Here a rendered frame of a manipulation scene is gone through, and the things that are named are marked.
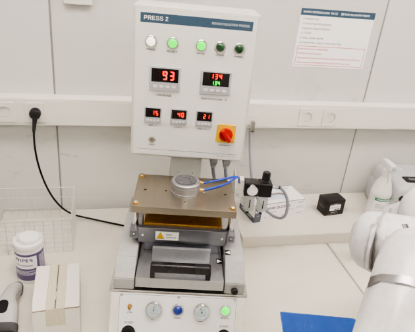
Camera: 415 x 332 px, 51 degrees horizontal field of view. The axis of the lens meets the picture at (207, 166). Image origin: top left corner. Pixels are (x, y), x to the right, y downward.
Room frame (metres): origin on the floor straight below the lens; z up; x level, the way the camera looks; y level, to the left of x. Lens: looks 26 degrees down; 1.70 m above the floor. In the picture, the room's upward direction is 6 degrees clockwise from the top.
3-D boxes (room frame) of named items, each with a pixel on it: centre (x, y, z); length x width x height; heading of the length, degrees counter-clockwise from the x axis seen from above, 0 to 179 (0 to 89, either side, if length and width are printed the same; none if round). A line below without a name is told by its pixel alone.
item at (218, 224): (1.05, 0.05, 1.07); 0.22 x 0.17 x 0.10; 94
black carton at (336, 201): (1.57, -0.52, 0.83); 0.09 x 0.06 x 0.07; 112
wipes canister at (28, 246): (1.06, 0.51, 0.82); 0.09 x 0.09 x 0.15
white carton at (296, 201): (1.52, -0.27, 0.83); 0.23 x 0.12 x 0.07; 116
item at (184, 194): (1.08, 0.04, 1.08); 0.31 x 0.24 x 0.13; 94
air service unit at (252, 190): (1.19, -0.16, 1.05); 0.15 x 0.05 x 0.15; 94
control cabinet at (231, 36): (1.23, 0.07, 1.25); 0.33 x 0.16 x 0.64; 94
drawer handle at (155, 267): (0.87, 0.04, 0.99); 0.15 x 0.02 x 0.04; 94
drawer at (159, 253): (1.00, 0.05, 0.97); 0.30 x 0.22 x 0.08; 4
